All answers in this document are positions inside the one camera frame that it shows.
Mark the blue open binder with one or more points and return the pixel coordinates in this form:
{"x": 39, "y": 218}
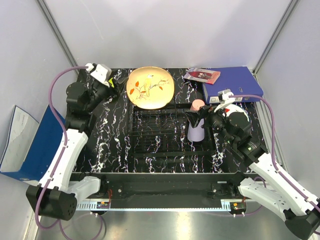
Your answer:
{"x": 30, "y": 146}

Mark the cream bird pattern plate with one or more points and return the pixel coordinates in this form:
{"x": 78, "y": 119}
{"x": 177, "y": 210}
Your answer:
{"x": 150, "y": 87}

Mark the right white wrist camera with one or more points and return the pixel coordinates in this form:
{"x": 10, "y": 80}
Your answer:
{"x": 226, "y": 98}

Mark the yellow bowl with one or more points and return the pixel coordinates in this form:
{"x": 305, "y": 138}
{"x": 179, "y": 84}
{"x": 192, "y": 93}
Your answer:
{"x": 111, "y": 82}

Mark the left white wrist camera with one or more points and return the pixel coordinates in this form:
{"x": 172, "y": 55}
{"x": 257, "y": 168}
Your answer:
{"x": 99, "y": 72}

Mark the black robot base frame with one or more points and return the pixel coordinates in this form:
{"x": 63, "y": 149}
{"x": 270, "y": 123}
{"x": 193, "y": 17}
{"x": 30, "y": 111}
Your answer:
{"x": 167, "y": 191}

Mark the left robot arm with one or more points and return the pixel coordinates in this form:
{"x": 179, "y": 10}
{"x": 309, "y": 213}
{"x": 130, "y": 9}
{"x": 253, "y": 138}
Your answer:
{"x": 54, "y": 196}

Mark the black wire dish rack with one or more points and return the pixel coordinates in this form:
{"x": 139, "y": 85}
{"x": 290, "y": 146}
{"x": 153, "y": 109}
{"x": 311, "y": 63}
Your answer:
{"x": 163, "y": 133}

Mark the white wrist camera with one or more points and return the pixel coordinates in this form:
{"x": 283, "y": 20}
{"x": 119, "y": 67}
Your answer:
{"x": 99, "y": 72}
{"x": 226, "y": 98}

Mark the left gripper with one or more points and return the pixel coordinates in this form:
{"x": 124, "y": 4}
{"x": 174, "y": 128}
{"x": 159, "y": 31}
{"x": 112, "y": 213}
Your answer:
{"x": 118, "y": 90}

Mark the purple-blue ring binder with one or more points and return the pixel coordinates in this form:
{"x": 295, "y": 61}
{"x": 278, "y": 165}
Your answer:
{"x": 239, "y": 80}

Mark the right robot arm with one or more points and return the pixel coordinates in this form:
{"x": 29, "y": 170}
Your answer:
{"x": 290, "y": 201}

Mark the pink plastic cup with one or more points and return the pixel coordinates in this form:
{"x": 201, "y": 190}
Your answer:
{"x": 197, "y": 104}

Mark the red cover book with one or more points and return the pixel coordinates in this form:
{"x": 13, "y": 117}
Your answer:
{"x": 202, "y": 75}

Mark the lavender plastic cup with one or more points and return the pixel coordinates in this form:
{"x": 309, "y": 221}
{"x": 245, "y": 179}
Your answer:
{"x": 196, "y": 134}

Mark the watermelon pattern white plate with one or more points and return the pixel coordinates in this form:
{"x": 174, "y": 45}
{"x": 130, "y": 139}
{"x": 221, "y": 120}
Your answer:
{"x": 236, "y": 113}

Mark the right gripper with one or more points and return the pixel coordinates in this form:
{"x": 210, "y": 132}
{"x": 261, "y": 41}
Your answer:
{"x": 194, "y": 117}

